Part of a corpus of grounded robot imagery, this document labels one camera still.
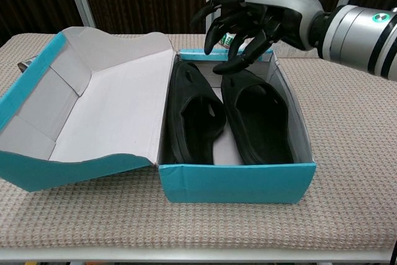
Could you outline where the beige carpeted table top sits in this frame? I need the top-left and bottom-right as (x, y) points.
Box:
(0, 33), (397, 252)

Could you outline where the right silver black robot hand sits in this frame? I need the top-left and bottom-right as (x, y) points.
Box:
(189, 0), (324, 75)

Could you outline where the small white green bottle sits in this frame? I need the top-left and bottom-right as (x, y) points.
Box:
(221, 32), (236, 49)

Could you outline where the black slide sandal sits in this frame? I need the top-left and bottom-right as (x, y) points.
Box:
(220, 73), (295, 166)
(163, 61), (226, 165)

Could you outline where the light blue shoe box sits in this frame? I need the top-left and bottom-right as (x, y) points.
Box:
(0, 26), (317, 205)

